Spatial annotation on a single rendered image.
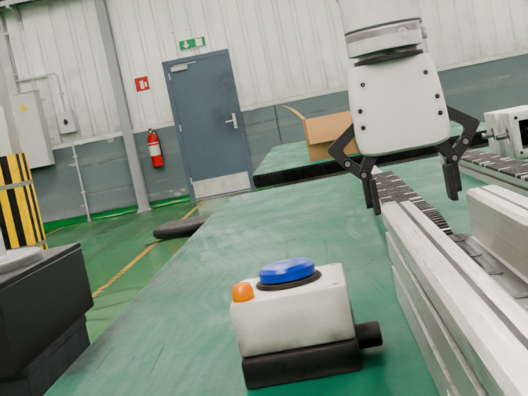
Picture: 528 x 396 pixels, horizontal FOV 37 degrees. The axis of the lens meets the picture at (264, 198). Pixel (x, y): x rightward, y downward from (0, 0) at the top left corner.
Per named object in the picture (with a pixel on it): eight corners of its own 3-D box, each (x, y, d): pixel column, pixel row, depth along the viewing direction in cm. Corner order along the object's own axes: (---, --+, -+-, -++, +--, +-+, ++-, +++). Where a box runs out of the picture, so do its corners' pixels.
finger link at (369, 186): (368, 152, 88) (379, 211, 88) (340, 158, 88) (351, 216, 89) (370, 154, 84) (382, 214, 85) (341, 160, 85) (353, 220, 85)
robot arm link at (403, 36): (420, 23, 88) (425, 50, 89) (342, 40, 89) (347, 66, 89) (431, 15, 80) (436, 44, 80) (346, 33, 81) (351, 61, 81)
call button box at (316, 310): (254, 354, 61) (238, 276, 60) (379, 332, 60) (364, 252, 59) (246, 391, 53) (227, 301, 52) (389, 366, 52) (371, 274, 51)
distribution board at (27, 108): (15, 235, 1197) (-20, 88, 1176) (97, 219, 1188) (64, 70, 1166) (8, 238, 1170) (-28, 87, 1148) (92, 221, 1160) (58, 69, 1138)
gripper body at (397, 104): (428, 42, 88) (445, 140, 89) (339, 60, 89) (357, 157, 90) (438, 34, 81) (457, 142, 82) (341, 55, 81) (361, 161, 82)
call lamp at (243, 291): (234, 298, 54) (230, 281, 54) (255, 295, 54) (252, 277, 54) (232, 303, 52) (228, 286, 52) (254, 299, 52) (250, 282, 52)
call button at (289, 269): (265, 288, 58) (259, 262, 58) (317, 278, 58) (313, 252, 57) (261, 301, 54) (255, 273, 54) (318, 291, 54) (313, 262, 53)
